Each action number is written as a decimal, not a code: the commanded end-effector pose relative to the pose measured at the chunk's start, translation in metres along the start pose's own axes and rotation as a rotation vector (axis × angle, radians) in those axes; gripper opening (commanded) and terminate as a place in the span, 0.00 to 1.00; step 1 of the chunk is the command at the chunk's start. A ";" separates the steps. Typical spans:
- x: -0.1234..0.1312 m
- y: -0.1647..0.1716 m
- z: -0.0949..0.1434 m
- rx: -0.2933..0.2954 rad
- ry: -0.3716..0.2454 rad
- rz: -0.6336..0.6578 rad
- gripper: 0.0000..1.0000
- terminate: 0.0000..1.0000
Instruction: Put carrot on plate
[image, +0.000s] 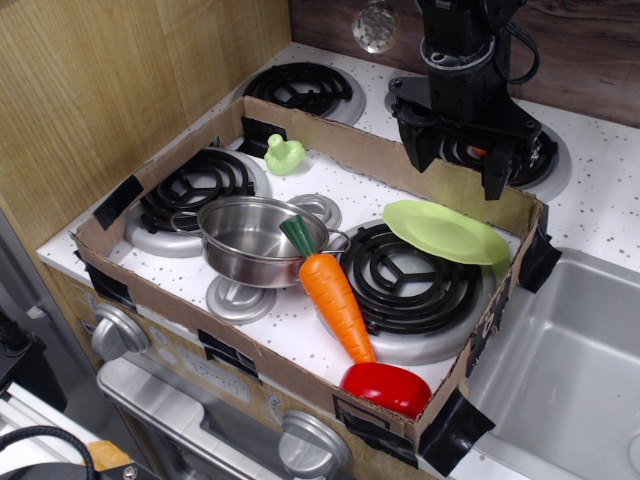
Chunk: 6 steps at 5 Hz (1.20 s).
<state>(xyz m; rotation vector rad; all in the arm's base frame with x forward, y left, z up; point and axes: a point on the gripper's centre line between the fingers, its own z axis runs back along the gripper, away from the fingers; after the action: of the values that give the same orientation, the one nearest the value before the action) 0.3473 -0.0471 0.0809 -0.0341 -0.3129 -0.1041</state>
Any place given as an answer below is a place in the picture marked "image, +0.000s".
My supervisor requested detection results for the silver oven door handle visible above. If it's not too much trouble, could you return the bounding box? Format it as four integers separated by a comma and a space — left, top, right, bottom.
97, 358, 278, 479

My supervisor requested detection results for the round silver wall strainer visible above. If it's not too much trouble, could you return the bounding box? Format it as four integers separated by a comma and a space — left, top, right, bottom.
352, 1, 400, 54

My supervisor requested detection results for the front left black burner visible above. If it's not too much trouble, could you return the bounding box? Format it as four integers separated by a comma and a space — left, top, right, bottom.
125, 147, 270, 258

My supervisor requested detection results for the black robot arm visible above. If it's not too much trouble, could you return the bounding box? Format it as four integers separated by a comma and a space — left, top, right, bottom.
389, 1, 542, 201

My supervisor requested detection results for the orange sponge bottom left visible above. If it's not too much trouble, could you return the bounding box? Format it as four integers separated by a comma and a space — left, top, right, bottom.
86, 440, 131, 472

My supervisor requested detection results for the left silver stove knob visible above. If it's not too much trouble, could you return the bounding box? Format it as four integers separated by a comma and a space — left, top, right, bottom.
91, 303, 151, 361

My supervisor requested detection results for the silver toy sink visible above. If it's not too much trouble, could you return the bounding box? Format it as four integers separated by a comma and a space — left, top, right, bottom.
468, 249, 639, 479

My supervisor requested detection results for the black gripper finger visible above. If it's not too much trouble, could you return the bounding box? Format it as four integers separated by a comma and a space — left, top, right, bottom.
398, 120, 441, 173
482, 142, 514, 201

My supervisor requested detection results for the silver stove knob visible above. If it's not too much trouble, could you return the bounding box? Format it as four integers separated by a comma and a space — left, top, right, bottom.
91, 303, 151, 361
278, 409, 351, 479

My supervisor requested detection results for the black cable bottom left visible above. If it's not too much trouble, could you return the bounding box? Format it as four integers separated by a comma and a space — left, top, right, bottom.
0, 425, 96, 480

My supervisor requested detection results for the orange toy carrot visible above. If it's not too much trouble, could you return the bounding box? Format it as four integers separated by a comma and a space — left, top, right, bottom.
279, 215, 376, 364

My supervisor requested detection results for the front right black burner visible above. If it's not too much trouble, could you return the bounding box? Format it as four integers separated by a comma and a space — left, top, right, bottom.
328, 221, 497, 366

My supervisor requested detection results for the brown cardboard fence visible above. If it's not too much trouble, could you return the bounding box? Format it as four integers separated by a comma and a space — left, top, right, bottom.
74, 97, 559, 473

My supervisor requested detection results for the black burner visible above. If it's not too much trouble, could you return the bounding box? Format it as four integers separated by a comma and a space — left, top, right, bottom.
328, 221, 497, 366
388, 77, 571, 201
235, 62, 366, 126
125, 147, 270, 258

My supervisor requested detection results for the light green plastic plate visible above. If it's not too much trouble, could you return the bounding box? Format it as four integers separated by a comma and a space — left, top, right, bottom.
382, 200, 509, 266

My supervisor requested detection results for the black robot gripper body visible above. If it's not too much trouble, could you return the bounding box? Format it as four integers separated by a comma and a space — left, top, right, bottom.
388, 75, 542, 170

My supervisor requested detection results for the right silver stove knob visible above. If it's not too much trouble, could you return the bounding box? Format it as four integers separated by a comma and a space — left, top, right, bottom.
278, 409, 351, 479

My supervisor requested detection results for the small stainless steel pot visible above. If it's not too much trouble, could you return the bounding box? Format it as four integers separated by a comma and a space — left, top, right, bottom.
170, 194, 342, 288

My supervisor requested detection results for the back right black burner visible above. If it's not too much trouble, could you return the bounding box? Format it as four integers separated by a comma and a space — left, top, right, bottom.
388, 77, 571, 201

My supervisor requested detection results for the back left black burner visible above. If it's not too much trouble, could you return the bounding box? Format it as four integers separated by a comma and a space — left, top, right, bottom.
235, 62, 366, 126

